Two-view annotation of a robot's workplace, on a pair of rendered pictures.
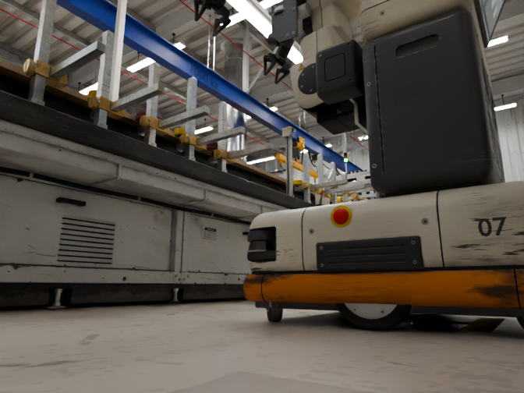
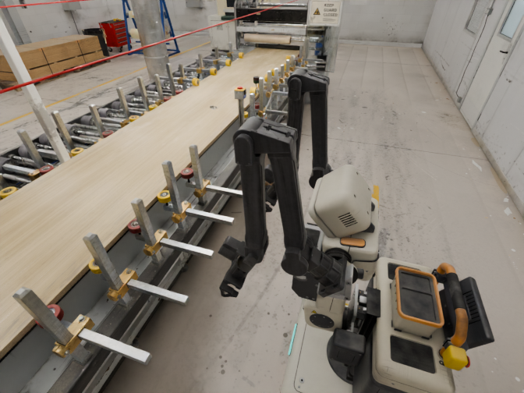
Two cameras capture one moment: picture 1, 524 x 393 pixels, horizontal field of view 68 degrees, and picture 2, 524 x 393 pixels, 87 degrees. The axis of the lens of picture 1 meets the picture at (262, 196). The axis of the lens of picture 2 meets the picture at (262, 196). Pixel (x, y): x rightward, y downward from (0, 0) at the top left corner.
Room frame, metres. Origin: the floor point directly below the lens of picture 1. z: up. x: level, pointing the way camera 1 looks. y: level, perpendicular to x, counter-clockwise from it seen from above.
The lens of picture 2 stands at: (0.61, 0.25, 1.88)
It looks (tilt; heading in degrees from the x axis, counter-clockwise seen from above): 38 degrees down; 343
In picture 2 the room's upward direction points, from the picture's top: straight up
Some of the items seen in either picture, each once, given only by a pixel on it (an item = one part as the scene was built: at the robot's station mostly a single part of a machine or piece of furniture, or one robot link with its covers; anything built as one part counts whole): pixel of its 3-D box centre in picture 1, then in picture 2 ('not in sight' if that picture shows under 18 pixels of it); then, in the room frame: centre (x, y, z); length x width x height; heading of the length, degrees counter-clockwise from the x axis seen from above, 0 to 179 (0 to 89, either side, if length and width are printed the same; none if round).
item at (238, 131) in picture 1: (209, 139); (197, 214); (1.85, 0.27, 0.81); 0.43 x 0.03 x 0.04; 55
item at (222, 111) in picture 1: (221, 141); (198, 179); (2.08, 0.23, 0.89); 0.04 x 0.04 x 0.48; 55
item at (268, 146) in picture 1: (239, 154); (217, 189); (2.06, 0.12, 0.80); 0.43 x 0.03 x 0.04; 55
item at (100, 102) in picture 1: (106, 107); (122, 285); (1.48, 0.64, 0.81); 0.14 x 0.06 x 0.05; 145
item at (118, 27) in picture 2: not in sight; (116, 36); (11.45, 1.77, 0.41); 0.76 x 0.48 x 0.81; 152
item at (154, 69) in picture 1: (151, 111); (150, 237); (1.67, 0.51, 0.88); 0.04 x 0.04 x 0.48; 55
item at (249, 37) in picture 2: not in sight; (279, 39); (5.56, -1.52, 1.05); 1.43 x 0.12 x 0.12; 55
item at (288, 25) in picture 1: (304, 31); (314, 256); (1.25, -0.16, 0.99); 0.28 x 0.16 x 0.22; 145
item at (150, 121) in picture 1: (154, 125); (155, 242); (1.69, 0.50, 0.82); 0.14 x 0.06 x 0.05; 145
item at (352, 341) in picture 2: (332, 94); (331, 319); (1.13, -0.22, 0.68); 0.28 x 0.27 x 0.25; 145
